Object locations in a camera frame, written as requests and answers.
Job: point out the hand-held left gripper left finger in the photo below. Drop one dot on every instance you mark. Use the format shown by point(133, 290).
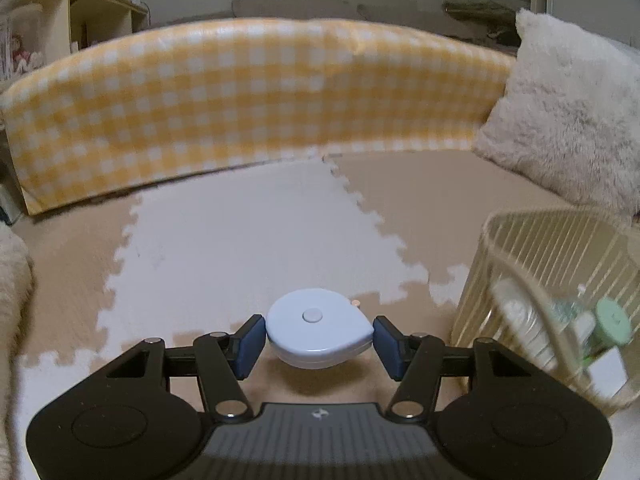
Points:
point(250, 349)

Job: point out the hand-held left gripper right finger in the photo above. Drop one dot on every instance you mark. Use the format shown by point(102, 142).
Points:
point(388, 349)

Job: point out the cream plastic basket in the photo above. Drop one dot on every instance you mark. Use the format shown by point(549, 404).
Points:
point(495, 265)

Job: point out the clear plastic case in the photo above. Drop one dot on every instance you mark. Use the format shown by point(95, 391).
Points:
point(567, 312)

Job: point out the white foam mat tile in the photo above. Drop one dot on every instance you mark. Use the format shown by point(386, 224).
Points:
point(240, 240)

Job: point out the beige foam mat tile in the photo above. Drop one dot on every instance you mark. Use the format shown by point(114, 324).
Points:
point(450, 195)

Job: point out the white fluffy cushion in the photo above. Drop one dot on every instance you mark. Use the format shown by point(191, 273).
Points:
point(570, 120)
point(12, 300)

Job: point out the yellow checked cloth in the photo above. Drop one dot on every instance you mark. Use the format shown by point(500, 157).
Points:
point(225, 105)

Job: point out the folded grey blankets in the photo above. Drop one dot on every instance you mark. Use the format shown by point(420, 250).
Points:
point(485, 0)

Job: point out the wooden shelf unit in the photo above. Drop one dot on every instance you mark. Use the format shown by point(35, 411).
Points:
point(100, 15)

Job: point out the clear doll display box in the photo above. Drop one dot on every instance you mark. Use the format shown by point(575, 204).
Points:
point(22, 52)

